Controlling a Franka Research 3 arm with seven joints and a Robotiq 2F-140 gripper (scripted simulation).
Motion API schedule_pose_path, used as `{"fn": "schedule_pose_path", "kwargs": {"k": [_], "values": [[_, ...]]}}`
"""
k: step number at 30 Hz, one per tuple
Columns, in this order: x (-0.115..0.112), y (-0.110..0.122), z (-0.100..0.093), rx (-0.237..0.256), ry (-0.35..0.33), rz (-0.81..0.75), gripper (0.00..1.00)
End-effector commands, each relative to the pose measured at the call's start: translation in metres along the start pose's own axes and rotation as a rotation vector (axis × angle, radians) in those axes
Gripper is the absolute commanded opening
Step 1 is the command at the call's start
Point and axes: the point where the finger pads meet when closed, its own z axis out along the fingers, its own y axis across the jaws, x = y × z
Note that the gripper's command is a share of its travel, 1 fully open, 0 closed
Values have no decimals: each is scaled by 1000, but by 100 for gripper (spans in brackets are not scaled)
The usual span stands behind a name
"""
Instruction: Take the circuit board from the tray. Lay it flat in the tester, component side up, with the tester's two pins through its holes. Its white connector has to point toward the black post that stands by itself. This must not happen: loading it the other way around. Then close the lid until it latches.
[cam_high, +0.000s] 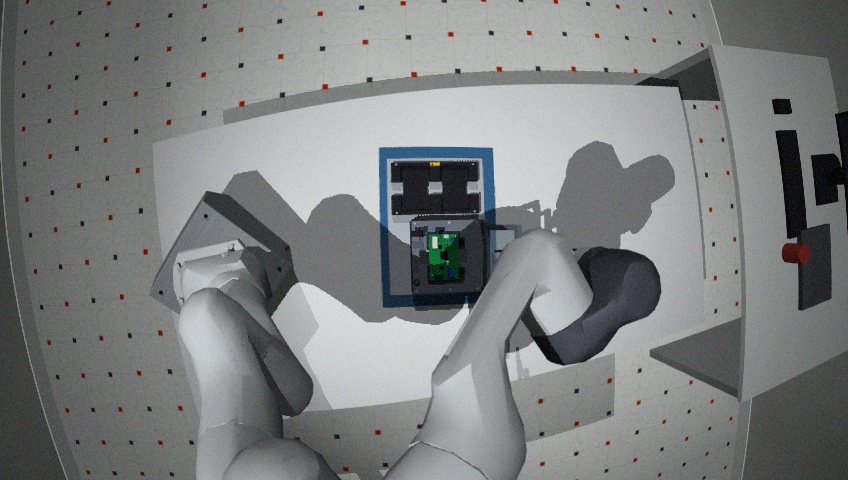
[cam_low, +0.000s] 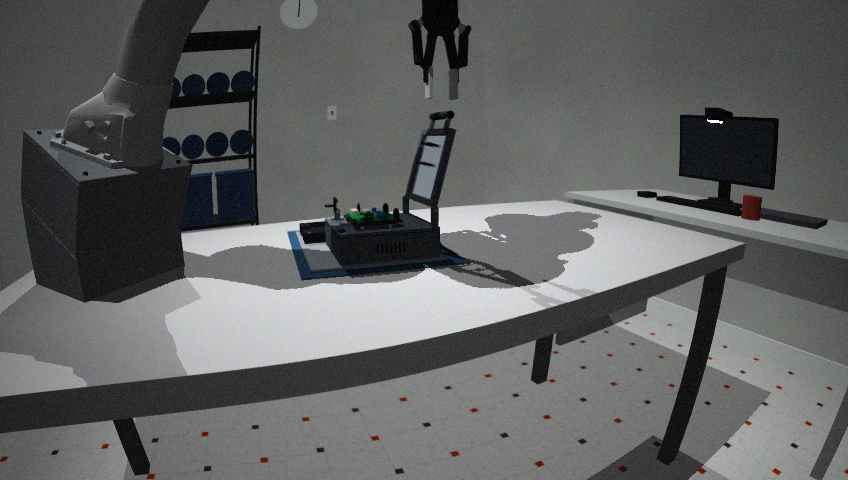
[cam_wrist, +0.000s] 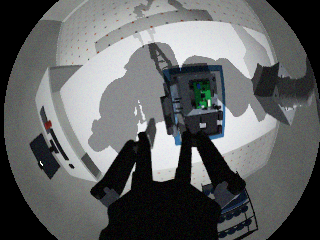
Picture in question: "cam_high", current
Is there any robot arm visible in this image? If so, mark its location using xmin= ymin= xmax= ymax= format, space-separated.
xmin=173 ymin=228 xmax=661 ymax=480

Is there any green circuit board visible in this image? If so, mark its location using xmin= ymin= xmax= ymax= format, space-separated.
xmin=428 ymin=234 xmax=459 ymax=280

